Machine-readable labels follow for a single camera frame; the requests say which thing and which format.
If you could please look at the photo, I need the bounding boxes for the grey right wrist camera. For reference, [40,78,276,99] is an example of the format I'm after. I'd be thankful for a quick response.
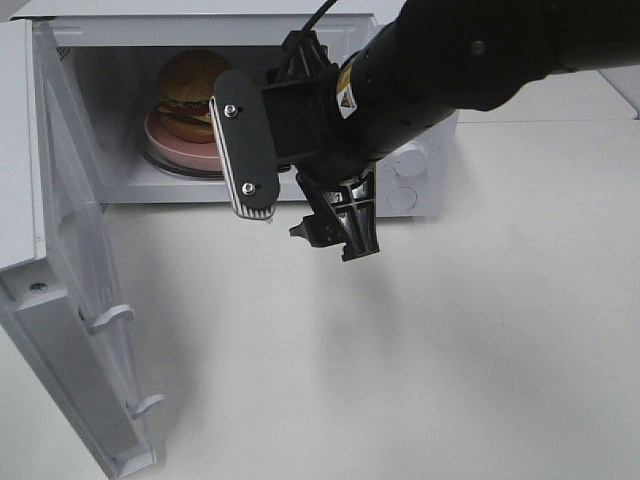
[209,70,280,221]

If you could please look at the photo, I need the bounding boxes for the white microwave door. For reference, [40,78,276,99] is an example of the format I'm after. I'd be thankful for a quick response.
[1,19,160,479]

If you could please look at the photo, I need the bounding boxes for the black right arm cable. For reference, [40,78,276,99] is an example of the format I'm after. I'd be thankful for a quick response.
[299,0,337,34]

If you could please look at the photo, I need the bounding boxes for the glass microwave turntable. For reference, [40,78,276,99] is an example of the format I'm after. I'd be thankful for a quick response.
[138,141,223,181]

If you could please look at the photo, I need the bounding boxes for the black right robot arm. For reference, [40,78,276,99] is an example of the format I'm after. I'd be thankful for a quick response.
[263,1,639,261]

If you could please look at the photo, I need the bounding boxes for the burger with lettuce and cheese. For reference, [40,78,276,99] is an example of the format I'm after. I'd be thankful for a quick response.
[157,49,232,144]

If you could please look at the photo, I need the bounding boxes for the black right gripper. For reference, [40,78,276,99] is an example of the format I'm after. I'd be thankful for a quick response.
[263,30,390,262]

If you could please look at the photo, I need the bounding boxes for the pink round plate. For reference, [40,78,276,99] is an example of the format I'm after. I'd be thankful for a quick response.
[144,111,222,172]

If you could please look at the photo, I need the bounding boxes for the round white door release button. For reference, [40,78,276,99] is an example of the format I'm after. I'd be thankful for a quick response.
[386,186,417,211]

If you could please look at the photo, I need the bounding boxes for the white microwave knob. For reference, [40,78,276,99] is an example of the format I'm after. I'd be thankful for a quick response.
[390,141,427,178]

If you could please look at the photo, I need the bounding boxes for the white microwave oven body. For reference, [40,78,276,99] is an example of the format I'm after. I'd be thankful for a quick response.
[9,0,460,221]

